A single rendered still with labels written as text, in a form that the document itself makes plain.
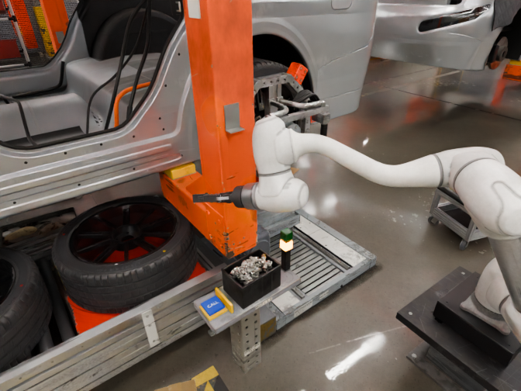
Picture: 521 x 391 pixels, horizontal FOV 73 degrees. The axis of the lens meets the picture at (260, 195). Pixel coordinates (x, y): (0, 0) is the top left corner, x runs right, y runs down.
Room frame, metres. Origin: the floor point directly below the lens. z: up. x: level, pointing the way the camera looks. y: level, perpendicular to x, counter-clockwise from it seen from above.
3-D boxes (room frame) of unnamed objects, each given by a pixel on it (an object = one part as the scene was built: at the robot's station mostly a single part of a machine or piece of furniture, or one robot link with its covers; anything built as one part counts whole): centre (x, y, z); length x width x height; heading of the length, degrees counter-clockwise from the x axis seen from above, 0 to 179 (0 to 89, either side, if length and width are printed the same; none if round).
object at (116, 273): (1.41, 0.67, 0.39); 0.66 x 0.66 x 0.24
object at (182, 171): (1.67, 0.43, 0.71); 0.14 x 0.14 x 0.05; 37
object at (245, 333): (1.03, 0.08, 0.21); 0.10 x 0.10 x 0.42; 37
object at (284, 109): (1.71, -0.06, 1.03); 0.19 x 0.18 x 0.11; 37
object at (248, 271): (1.06, 0.04, 0.51); 0.20 x 0.14 x 0.13; 129
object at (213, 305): (0.95, 0.19, 0.47); 0.07 x 0.07 x 0.02; 37
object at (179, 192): (1.54, 0.33, 0.69); 0.52 x 0.17 x 0.35; 37
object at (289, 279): (1.05, 0.05, 0.44); 0.43 x 0.17 x 0.03; 127
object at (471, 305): (1.00, -0.95, 0.41); 0.22 x 0.18 x 0.06; 130
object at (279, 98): (1.82, -0.22, 1.03); 0.19 x 0.18 x 0.11; 37
